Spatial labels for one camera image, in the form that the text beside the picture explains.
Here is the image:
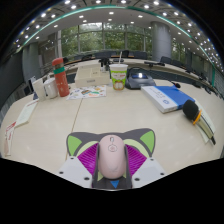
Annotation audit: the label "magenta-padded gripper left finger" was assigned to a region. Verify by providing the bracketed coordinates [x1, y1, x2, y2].
[56, 142, 101, 190]

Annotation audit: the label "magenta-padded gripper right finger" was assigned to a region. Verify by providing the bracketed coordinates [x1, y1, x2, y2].
[123, 143, 167, 190]

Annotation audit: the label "pink computer mouse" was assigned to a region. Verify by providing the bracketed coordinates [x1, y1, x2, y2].
[97, 133, 128, 181]

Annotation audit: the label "cat-face mouse pad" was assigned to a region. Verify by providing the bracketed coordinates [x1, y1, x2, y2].
[65, 127, 157, 191]

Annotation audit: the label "colourful sticker sheet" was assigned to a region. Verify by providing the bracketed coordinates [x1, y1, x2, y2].
[65, 84, 108, 101]

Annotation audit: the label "blue and white book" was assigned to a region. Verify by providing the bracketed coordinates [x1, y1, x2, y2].
[139, 84, 196, 115]

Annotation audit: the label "black handheld microphone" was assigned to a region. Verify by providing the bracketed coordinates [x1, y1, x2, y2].
[181, 98, 217, 146]

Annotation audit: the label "cream printed booklet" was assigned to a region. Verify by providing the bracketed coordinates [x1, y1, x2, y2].
[14, 98, 40, 129]

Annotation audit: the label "dark desk conference unit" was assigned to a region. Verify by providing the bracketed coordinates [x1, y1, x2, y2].
[124, 66, 157, 91]

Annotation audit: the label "white lidded mug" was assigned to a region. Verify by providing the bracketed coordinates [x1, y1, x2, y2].
[43, 76, 60, 100]

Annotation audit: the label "red and white leaflet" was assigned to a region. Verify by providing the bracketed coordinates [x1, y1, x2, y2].
[3, 120, 18, 158]

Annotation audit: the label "beige cardboard box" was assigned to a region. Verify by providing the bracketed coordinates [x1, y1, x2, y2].
[73, 63, 111, 89]

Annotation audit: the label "red drink bottle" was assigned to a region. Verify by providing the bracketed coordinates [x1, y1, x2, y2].
[51, 56, 71, 99]

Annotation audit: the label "green printed paper cup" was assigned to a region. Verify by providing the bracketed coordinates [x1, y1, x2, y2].
[108, 51, 129, 92]

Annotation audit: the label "white paper sheet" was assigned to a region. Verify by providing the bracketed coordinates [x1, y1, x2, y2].
[193, 98, 218, 145]

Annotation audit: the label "dark office chairs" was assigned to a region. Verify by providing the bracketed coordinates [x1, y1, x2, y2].
[63, 49, 221, 93]

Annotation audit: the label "ceiling lights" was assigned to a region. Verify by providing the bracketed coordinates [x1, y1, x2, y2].
[14, 0, 224, 68]

